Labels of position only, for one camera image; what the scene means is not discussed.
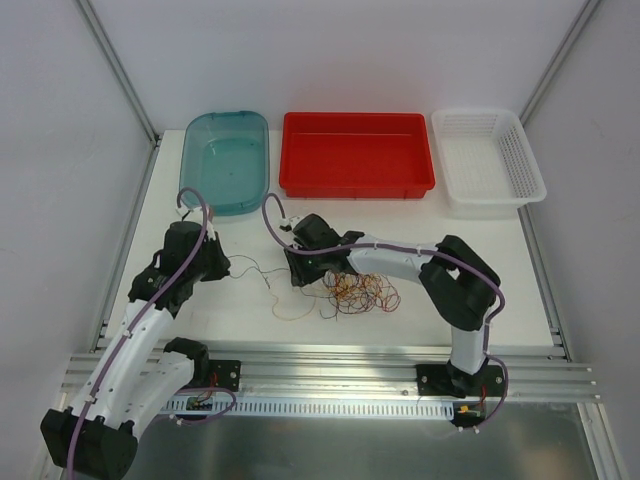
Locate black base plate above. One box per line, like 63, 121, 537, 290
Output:
415, 362, 507, 399
195, 360, 242, 392

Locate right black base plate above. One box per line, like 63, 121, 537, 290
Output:
415, 362, 507, 399

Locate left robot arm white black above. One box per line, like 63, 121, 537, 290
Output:
40, 221, 230, 479

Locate thin wire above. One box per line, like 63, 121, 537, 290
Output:
225, 254, 321, 321

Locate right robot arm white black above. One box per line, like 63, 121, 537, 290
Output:
279, 214, 503, 398

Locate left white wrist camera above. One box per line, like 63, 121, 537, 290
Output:
205, 222, 219, 242

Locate red plastic tray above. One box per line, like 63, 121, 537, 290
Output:
279, 112, 436, 199

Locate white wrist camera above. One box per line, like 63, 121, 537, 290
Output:
205, 222, 219, 242
279, 216, 301, 232

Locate teal transparent plastic tub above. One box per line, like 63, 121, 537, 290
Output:
179, 111, 270, 216

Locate aluminium mounting rail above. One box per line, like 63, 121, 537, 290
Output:
59, 319, 601, 404

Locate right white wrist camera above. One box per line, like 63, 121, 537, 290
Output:
279, 216, 301, 232

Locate white slotted cable duct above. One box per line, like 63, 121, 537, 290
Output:
160, 395, 454, 421

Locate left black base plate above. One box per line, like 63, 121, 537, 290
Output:
195, 360, 242, 392

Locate white perforated plastic basket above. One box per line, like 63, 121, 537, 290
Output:
431, 108, 547, 219

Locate right aluminium frame post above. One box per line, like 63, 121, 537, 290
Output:
519, 0, 603, 126

